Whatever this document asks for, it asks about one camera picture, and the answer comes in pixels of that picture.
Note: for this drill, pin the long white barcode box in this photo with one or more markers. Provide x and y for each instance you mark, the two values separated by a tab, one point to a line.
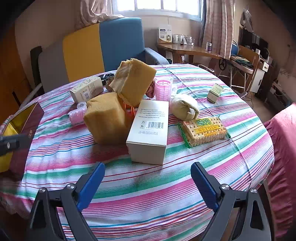
150	129

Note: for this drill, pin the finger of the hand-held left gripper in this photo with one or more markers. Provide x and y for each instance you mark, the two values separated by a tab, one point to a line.
11	142

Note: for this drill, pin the pink sock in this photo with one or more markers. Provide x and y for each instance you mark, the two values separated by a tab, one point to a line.
151	91

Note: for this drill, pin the wooden desk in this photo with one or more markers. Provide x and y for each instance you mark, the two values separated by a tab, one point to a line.
185	48

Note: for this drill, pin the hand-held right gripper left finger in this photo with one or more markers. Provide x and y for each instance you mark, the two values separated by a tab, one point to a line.
92	185

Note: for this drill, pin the striped tablecloth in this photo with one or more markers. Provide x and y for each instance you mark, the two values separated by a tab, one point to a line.
138	185

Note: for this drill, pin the small white and green box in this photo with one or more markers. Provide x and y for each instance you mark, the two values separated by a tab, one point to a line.
86	89

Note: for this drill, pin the yellow sponge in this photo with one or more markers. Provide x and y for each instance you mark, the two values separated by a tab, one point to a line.
106	118
136	81

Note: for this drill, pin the maroon box with gold lining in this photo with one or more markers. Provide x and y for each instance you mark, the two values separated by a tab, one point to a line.
32	125

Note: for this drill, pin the blue yellow grey armchair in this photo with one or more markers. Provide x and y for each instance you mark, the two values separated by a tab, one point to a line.
120	41

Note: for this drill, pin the blue chair back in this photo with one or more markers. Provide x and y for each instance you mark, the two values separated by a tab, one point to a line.
235	47

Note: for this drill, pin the cream sock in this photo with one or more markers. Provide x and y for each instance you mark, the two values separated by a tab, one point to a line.
182	106

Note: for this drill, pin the pink curtain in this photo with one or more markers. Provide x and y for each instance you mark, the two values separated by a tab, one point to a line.
97	11
217	27

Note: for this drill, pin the white box with portrait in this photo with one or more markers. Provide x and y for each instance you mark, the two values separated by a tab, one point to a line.
164	34

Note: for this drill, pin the cracker packet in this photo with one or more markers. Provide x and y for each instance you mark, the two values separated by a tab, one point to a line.
203	132

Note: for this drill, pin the black appliance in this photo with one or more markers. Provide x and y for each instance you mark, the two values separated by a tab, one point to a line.
254	44

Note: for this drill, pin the white cabinet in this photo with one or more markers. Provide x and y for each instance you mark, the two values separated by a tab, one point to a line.
259	76

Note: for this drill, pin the black handwheel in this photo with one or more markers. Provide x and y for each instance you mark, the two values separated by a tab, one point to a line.
222	64

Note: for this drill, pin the pink bed cover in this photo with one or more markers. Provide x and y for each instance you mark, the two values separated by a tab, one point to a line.
282	150

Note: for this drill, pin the window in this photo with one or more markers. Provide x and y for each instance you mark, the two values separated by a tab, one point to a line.
150	4

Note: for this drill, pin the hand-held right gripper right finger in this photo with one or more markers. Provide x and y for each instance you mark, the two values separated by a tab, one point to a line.
203	185

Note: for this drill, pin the wooden chair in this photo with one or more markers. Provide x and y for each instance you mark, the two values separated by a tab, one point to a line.
247	62

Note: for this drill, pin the pink hair roller clear clip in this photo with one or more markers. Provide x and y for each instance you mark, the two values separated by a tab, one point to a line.
163	89

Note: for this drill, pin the dark label jar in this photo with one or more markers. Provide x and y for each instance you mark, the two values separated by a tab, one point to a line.
209	46

